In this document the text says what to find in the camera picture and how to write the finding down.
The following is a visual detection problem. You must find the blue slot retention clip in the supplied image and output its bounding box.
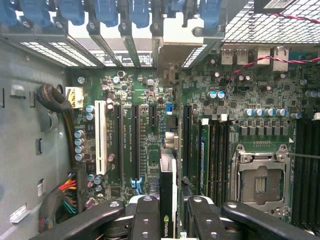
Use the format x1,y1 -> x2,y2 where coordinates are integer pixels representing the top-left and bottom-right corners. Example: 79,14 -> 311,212
130,176 -> 144,196

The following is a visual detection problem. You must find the metal CPU socket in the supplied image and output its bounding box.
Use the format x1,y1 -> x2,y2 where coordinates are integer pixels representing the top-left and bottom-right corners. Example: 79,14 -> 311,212
229,143 -> 293,221

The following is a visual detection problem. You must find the long black expansion slot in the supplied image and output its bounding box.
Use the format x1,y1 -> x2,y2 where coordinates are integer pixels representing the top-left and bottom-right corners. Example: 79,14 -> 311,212
114,104 -> 125,183
131,104 -> 141,181
183,104 -> 193,181

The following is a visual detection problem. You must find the white PCI expansion slot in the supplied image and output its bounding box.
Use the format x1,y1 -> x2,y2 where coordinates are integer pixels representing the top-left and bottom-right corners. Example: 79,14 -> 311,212
94,99 -> 109,176

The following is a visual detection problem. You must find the short black expansion slot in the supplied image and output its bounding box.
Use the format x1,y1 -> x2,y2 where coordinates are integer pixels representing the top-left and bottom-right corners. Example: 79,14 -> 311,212
149,104 -> 158,128

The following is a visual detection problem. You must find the green motherboard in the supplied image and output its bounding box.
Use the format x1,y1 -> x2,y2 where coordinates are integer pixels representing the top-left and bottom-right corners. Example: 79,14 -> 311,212
71,44 -> 320,226

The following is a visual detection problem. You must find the white power connector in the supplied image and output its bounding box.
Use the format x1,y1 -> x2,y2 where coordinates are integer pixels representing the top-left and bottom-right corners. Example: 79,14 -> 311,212
65,86 -> 84,110

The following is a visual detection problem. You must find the open black PC case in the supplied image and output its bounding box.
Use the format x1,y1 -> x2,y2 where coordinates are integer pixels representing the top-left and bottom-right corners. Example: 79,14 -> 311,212
0,0 -> 320,240

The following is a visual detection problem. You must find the blue expansion slot latch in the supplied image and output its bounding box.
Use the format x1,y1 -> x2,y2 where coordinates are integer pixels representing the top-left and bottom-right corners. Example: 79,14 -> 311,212
19,0 -> 51,28
199,0 -> 224,36
128,0 -> 151,29
94,0 -> 119,28
0,0 -> 19,26
58,0 -> 86,26

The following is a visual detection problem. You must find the coloured power wire bundle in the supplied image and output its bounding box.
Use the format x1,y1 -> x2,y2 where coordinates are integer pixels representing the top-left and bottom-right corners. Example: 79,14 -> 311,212
38,171 -> 88,234

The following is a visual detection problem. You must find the black sleeved cable bundle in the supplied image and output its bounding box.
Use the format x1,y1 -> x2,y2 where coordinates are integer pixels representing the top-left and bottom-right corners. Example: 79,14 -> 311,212
35,83 -> 76,169

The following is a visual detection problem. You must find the red black twisted wire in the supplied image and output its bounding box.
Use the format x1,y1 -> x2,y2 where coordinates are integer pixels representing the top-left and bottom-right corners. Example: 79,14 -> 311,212
225,12 -> 320,94

